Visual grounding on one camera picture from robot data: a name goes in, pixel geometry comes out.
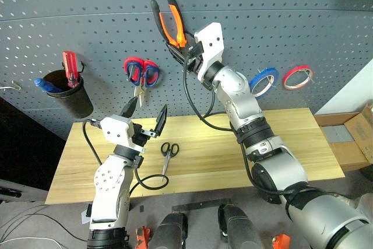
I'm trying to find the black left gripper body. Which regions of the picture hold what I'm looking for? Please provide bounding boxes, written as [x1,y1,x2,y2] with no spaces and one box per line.
[132,124,160,148]

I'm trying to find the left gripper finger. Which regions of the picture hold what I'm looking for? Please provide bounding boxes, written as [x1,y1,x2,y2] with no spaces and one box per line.
[120,96,138,119]
[155,104,169,138]

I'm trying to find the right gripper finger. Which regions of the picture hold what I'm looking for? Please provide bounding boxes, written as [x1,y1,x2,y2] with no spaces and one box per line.
[166,42,187,66]
[184,31,202,55]

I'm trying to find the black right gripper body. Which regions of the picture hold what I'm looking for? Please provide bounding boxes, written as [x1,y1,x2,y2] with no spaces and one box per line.
[182,41,205,74]

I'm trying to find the orange and black pliers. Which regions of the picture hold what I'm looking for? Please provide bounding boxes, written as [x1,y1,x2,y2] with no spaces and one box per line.
[150,0,193,50]

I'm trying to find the black pegboard cup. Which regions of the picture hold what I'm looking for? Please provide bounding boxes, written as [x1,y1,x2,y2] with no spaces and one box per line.
[42,69,94,120]

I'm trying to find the blue tape roll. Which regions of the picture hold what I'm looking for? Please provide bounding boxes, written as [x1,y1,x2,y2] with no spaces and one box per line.
[248,67,279,99]

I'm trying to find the grey pegboard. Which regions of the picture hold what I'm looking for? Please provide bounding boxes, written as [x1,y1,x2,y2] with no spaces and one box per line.
[0,0,373,142]

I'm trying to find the red tape roll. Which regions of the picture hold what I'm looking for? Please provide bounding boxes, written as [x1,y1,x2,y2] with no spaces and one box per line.
[282,65,315,92]

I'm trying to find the black scissors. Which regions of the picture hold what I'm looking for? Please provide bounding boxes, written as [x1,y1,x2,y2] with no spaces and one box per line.
[160,141,180,178]

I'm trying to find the red and blue scissors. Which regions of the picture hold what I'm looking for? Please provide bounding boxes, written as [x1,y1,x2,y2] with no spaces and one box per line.
[123,57,160,108]

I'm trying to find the dark rounded shape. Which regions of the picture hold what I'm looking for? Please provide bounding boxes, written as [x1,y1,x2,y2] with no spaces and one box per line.
[152,212,189,249]
[217,204,265,249]

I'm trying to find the orange clamp piece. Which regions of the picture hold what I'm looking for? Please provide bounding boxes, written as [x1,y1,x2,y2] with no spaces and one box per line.
[135,226,151,249]
[272,233,292,249]

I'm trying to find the white cabinet panel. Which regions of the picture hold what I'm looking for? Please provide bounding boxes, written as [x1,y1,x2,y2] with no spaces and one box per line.
[314,57,373,116]

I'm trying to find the cardboard box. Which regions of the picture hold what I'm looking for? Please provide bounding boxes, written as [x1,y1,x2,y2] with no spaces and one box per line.
[314,104,373,173]

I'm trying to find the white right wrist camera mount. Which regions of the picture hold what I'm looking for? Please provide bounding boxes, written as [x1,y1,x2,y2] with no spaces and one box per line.
[193,22,226,82]

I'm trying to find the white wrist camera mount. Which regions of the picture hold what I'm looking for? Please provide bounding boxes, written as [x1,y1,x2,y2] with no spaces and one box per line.
[193,22,226,82]
[100,116,146,153]

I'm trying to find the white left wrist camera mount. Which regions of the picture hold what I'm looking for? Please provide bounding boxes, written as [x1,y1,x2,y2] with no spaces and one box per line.
[100,116,146,153]

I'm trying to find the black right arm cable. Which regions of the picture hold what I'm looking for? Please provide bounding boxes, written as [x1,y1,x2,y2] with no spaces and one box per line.
[182,61,282,205]

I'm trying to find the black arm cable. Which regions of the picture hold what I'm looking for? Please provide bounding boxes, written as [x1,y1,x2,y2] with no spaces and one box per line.
[182,61,282,205]
[82,118,170,198]

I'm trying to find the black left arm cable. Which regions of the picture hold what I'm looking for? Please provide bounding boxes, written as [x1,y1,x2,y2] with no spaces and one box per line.
[82,118,170,198]

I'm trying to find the red handled screwdriver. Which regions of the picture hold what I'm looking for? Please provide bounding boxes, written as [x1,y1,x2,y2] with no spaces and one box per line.
[61,51,81,89]

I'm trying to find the black flat bracket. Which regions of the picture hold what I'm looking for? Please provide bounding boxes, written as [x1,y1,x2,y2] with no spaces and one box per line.
[171,198,233,212]

